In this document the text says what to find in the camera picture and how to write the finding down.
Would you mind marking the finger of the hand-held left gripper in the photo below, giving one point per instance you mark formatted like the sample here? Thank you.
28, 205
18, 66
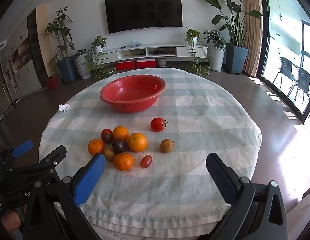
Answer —
53, 156
22, 148

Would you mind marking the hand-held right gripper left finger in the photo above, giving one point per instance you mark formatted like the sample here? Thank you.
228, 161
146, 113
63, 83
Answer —
90, 180

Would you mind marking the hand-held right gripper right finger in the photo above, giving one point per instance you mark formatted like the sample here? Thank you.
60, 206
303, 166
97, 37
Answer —
219, 177

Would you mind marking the yellowish kiwi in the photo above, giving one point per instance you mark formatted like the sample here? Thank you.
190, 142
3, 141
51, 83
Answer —
109, 154

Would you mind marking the orange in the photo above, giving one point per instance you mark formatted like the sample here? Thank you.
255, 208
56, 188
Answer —
96, 147
120, 133
137, 142
123, 161

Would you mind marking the dark purple plum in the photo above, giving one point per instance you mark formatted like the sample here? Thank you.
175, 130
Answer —
119, 146

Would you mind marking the red tomato with green stem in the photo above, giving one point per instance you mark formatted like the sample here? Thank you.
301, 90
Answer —
107, 135

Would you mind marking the brown kiwi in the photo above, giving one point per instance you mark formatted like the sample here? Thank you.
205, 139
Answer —
166, 145

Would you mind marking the red plastic basin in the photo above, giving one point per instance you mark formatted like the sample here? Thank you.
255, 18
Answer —
133, 93

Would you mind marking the person's left hand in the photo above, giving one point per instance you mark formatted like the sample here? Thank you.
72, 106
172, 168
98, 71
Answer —
10, 220

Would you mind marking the checkered tablecloth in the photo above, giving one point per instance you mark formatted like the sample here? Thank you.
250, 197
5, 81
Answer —
170, 175

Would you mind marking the crumpled white tissue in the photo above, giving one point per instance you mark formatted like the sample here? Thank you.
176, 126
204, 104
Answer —
64, 107

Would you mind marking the small dark red plum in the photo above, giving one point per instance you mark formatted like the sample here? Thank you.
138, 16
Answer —
146, 161

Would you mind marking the small red floor box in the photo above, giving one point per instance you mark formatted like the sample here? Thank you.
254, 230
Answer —
53, 82

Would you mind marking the white floral cloth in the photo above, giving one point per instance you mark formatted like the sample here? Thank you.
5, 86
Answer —
145, 235

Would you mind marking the large red tomato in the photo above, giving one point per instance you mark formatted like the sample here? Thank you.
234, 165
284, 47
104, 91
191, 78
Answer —
157, 124

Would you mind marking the tall plant in blue-grey pot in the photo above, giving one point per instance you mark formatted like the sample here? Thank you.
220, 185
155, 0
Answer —
67, 70

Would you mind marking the beige seat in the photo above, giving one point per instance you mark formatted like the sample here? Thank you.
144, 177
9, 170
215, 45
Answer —
303, 212

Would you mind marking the plant in white ribbed pot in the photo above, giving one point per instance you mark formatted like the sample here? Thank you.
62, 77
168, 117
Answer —
82, 66

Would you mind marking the black framed glass door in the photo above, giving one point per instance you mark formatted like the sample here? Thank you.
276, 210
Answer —
307, 120

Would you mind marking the red storage box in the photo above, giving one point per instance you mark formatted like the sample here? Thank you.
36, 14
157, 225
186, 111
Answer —
125, 65
146, 63

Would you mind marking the trailing pothos plant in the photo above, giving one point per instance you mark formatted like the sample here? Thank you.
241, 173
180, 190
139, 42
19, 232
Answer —
98, 45

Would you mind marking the large-leaf plant in dark pot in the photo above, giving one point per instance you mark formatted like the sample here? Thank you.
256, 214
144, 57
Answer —
236, 58

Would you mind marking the bushy plant in white pot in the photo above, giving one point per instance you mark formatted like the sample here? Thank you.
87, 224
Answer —
216, 55

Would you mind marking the black balcony chair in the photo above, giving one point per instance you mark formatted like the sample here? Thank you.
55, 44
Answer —
286, 68
303, 80

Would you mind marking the small grey pot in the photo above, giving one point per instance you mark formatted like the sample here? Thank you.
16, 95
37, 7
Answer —
161, 61

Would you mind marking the white television cabinet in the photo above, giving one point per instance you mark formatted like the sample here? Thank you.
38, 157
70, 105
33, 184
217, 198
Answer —
185, 50

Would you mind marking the black devices in cabinet shelf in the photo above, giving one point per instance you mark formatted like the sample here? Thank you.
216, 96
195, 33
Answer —
157, 52

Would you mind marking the hanging pothos in white pot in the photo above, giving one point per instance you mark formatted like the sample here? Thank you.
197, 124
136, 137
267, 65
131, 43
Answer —
192, 38

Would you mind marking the beige curtain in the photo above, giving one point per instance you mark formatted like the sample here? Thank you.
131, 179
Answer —
252, 30

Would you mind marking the black flat television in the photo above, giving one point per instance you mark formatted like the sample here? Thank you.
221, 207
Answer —
143, 11

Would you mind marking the white wall cabinet unit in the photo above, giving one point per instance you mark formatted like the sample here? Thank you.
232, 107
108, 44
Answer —
22, 72

